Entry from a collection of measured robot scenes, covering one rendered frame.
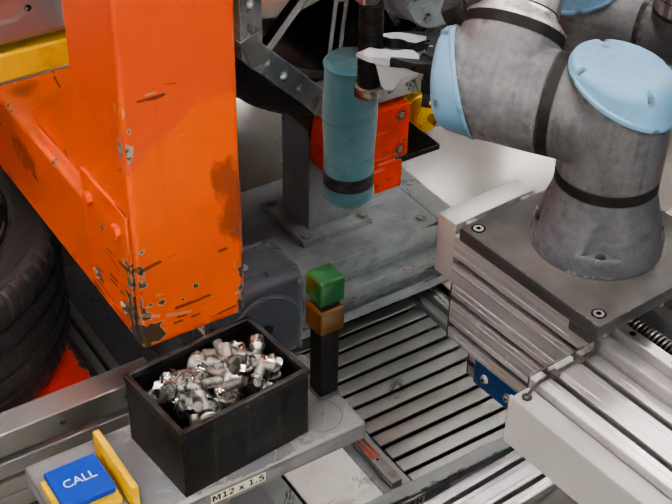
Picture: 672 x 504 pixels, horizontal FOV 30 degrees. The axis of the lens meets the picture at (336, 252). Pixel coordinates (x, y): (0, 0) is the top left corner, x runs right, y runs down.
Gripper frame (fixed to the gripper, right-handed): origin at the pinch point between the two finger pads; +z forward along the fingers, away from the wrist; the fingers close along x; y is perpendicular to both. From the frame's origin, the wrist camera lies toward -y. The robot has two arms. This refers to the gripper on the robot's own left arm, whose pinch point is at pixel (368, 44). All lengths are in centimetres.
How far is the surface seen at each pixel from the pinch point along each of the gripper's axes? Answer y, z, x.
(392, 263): 69, 1, 38
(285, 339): 54, 12, -5
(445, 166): 83, -1, 99
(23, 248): 32, 50, -18
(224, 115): -2.3, 13.0, -27.8
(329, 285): 17.3, -2.4, -34.3
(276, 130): 83, 43, 105
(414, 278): 70, -4, 36
